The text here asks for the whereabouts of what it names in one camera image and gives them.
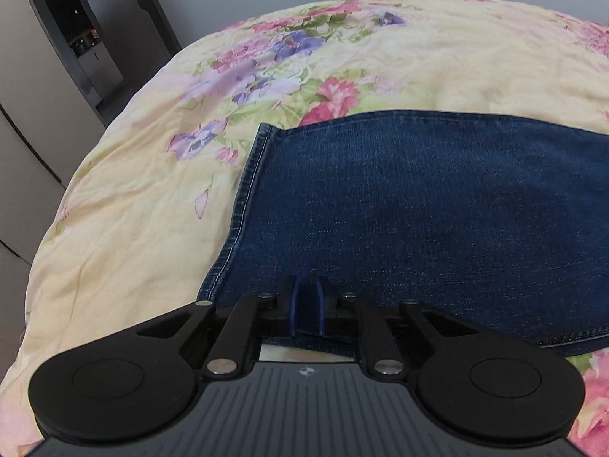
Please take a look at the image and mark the beige wardrobe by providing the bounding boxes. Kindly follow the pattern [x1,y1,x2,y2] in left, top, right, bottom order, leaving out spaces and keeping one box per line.
[0,0,109,272]

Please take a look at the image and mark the grey door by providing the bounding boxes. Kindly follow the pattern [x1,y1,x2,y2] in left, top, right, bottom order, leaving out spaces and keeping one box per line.
[124,0,184,54]

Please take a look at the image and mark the floral yellow bed sheet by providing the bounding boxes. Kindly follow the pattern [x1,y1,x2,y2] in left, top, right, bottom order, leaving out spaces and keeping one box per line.
[0,0,609,457]

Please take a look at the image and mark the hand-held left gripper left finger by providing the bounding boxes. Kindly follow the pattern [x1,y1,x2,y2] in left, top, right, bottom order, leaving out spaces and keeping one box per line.
[136,276,301,378]

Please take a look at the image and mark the blue denim pants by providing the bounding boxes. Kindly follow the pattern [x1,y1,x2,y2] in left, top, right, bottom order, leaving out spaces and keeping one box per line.
[197,110,609,358]

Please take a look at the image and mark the white low cabinet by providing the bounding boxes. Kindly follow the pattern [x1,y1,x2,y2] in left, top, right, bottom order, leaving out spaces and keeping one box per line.
[71,40,124,102]

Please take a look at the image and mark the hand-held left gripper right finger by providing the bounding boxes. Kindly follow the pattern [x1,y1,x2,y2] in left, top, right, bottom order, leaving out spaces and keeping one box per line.
[313,277,477,377]

